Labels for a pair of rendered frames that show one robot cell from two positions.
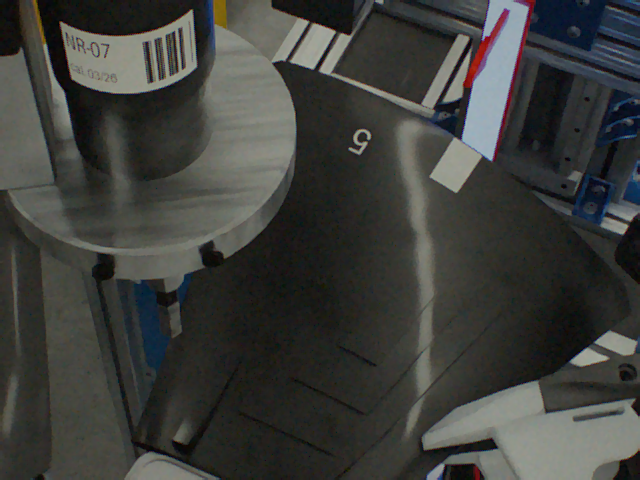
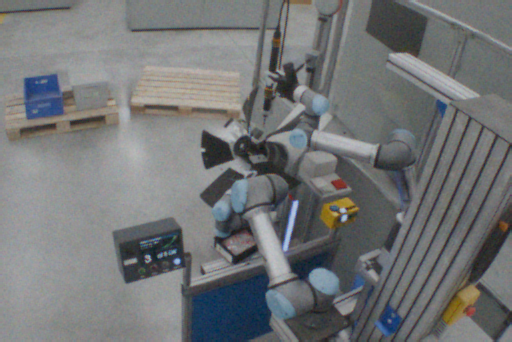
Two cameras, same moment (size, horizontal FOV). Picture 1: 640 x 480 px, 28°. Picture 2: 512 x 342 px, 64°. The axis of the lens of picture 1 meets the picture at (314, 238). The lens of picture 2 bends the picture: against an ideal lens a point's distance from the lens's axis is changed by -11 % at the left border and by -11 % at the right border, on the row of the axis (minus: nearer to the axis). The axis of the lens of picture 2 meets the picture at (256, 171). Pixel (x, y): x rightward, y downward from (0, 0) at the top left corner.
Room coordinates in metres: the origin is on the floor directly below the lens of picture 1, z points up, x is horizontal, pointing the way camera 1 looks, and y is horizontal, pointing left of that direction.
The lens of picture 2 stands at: (1.20, -1.59, 2.48)
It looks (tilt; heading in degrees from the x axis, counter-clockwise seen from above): 35 degrees down; 122
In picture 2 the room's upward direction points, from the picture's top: 8 degrees clockwise
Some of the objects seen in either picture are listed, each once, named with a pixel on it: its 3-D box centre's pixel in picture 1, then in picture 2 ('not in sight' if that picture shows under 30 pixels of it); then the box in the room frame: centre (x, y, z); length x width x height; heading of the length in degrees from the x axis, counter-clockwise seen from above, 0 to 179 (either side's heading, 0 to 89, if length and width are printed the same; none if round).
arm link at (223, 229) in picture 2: not in sight; (226, 223); (0.30, -0.34, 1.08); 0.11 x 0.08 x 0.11; 64
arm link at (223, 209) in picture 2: not in sight; (224, 208); (0.29, -0.36, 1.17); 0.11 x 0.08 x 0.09; 103
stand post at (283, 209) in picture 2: not in sight; (282, 217); (0.19, 0.40, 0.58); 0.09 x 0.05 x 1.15; 156
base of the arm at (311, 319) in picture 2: not in sight; (315, 307); (0.87, -0.48, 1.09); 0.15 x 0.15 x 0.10
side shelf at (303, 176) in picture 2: not in sight; (319, 178); (0.30, 0.59, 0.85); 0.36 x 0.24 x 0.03; 156
